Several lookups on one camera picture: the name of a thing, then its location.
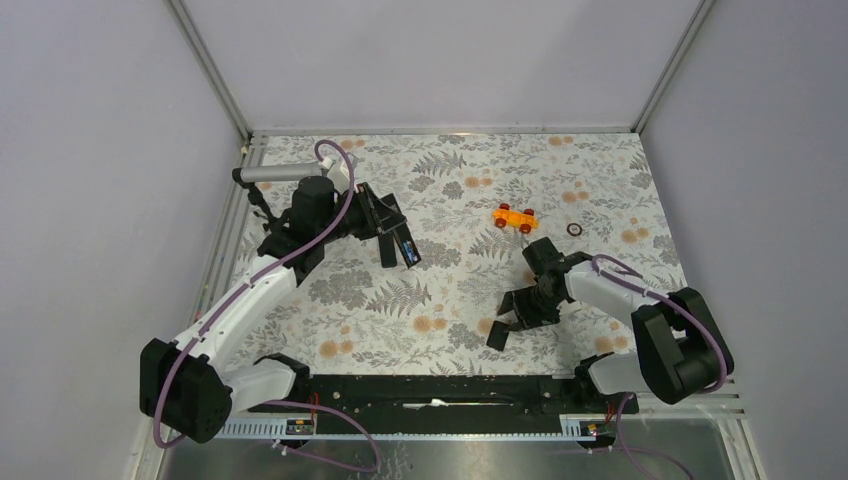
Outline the blue battery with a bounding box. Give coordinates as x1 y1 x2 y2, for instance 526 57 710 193
402 241 420 265

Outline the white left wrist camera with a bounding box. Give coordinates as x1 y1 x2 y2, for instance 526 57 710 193
318 155 352 194

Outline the black remote control back up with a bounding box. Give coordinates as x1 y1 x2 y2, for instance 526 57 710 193
378 233 398 269

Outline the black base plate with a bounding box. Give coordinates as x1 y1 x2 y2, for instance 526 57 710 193
248 374 641 437

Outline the grey microphone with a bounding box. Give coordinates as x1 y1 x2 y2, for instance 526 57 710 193
231 162 323 184

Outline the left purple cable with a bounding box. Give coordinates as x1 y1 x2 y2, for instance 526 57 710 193
152 139 382 475

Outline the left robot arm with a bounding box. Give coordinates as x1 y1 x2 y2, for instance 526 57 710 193
140 176 421 443

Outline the floral table mat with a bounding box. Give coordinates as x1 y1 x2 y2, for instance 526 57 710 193
229 134 685 375

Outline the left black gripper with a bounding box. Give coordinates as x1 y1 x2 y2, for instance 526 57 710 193
318 182 406 244

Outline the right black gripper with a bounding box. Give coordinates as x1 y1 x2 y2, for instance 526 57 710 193
497 283 564 334

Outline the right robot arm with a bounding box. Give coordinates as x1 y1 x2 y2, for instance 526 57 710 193
487 237 734 412

